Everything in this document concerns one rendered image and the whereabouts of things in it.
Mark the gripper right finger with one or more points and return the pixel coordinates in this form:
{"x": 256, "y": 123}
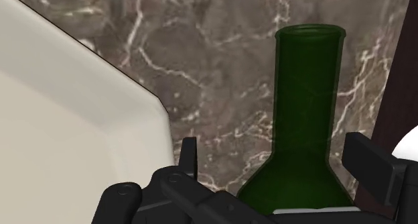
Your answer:
{"x": 375, "y": 166}

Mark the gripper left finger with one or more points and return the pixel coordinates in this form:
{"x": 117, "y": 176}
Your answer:
{"x": 183, "y": 190}

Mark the white round object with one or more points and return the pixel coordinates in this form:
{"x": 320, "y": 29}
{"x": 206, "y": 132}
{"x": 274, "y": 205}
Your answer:
{"x": 408, "y": 146}

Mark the dark brown wooden panel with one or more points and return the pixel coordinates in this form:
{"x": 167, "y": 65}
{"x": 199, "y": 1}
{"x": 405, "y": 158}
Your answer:
{"x": 400, "y": 92}

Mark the dark green glass bottle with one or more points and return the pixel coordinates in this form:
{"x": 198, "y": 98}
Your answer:
{"x": 305, "y": 118}

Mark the large white bathroom fixture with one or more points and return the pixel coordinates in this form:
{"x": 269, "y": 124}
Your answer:
{"x": 72, "y": 125}

